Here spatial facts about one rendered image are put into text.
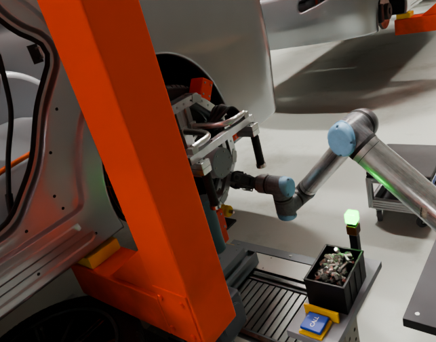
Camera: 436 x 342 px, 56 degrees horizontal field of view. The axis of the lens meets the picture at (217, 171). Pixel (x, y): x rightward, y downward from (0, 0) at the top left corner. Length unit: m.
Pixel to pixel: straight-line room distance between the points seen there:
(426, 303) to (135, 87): 1.27
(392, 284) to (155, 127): 1.55
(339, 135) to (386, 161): 0.18
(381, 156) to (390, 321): 0.87
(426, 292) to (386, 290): 0.47
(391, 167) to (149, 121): 0.82
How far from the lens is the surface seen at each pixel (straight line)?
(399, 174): 1.47
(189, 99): 1.75
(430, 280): 1.83
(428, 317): 1.69
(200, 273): 1.24
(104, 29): 0.98
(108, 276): 1.57
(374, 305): 2.15
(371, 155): 1.47
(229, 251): 2.24
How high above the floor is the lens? 1.51
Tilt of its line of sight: 24 degrees down
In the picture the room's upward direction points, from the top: 16 degrees counter-clockwise
